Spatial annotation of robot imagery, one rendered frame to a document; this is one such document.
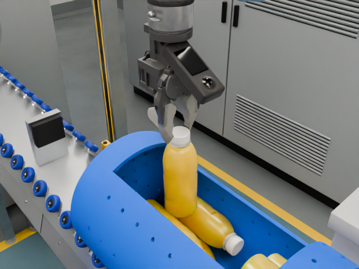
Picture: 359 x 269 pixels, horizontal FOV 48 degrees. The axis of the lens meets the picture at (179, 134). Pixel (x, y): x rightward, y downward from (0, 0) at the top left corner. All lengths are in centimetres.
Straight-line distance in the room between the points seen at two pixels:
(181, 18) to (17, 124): 98
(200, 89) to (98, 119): 261
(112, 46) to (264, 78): 118
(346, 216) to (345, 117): 139
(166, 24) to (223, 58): 192
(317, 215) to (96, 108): 188
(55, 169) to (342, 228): 81
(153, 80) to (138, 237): 27
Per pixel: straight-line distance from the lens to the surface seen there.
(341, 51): 209
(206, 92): 63
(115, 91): 149
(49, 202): 110
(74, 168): 125
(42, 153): 127
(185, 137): 75
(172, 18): 64
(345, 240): 86
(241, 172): 267
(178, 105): 78
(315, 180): 247
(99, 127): 312
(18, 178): 128
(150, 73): 71
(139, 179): 90
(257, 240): 87
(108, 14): 138
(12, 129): 150
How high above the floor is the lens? 170
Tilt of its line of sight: 35 degrees down
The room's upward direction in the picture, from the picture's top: straight up
